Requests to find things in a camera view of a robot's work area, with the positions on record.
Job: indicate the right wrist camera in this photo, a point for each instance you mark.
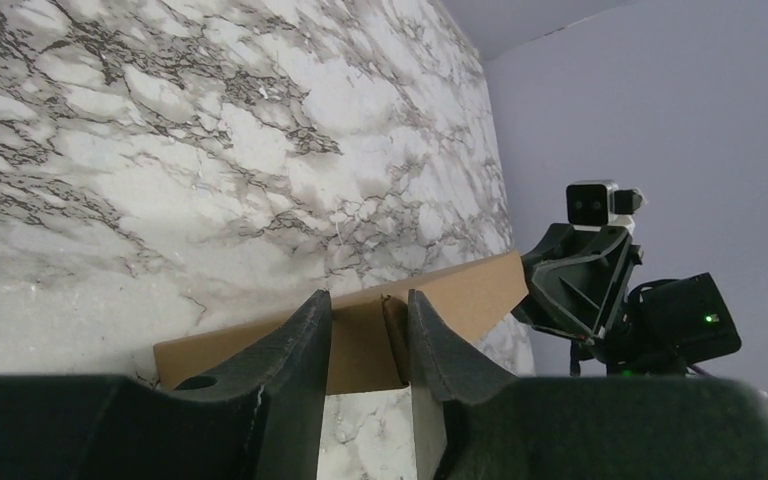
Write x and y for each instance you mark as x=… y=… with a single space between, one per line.
x=591 y=204

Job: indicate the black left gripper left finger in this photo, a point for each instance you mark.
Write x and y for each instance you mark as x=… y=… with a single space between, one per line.
x=257 y=415

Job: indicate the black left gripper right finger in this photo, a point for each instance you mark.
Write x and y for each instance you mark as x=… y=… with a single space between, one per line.
x=473 y=419

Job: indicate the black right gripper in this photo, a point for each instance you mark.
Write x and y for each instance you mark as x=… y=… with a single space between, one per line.
x=576 y=281

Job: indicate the brown cardboard box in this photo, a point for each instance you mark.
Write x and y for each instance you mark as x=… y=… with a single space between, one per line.
x=369 y=350

